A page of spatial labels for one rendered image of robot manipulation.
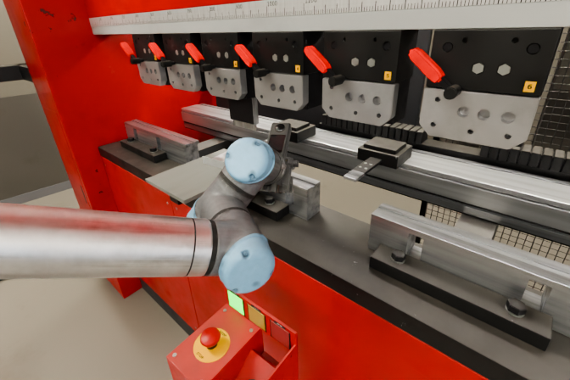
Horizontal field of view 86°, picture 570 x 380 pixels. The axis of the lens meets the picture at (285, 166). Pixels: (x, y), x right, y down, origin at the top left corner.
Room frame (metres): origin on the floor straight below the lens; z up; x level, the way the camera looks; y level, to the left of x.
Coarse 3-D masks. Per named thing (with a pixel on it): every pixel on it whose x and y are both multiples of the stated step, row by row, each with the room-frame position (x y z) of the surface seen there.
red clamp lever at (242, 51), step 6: (234, 48) 0.75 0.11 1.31; (240, 48) 0.74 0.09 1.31; (246, 48) 0.75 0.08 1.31; (240, 54) 0.74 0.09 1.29; (246, 54) 0.73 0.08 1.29; (246, 60) 0.73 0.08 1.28; (252, 60) 0.73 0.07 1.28; (252, 66) 0.72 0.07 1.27; (258, 66) 0.73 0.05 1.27; (258, 72) 0.70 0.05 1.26; (264, 72) 0.71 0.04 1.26
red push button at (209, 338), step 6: (204, 330) 0.42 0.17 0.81; (210, 330) 0.41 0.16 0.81; (216, 330) 0.41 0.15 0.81; (204, 336) 0.40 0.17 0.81; (210, 336) 0.40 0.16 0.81; (216, 336) 0.40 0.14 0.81; (204, 342) 0.39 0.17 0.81; (210, 342) 0.39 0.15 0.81; (216, 342) 0.39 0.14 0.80; (210, 348) 0.39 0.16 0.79
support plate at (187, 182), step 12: (180, 168) 0.77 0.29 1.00; (192, 168) 0.77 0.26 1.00; (204, 168) 0.77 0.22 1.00; (216, 168) 0.76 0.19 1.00; (156, 180) 0.71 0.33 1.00; (168, 180) 0.70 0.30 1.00; (180, 180) 0.70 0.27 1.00; (192, 180) 0.70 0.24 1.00; (204, 180) 0.70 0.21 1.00; (168, 192) 0.64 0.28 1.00; (180, 192) 0.64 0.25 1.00; (192, 192) 0.64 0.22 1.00
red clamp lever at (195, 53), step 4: (188, 44) 0.88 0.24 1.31; (192, 44) 0.89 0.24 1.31; (188, 48) 0.87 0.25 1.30; (192, 48) 0.87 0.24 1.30; (196, 48) 0.88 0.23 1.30; (188, 52) 0.88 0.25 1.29; (192, 52) 0.87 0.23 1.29; (196, 52) 0.87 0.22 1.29; (192, 56) 0.87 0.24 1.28; (196, 56) 0.86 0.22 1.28; (200, 56) 0.86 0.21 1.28; (196, 60) 0.86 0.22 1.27; (200, 60) 0.86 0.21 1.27; (204, 64) 0.84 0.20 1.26; (208, 64) 0.85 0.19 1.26; (200, 68) 0.84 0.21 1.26; (204, 68) 0.83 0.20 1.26; (208, 68) 0.84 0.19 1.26; (212, 68) 0.85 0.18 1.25
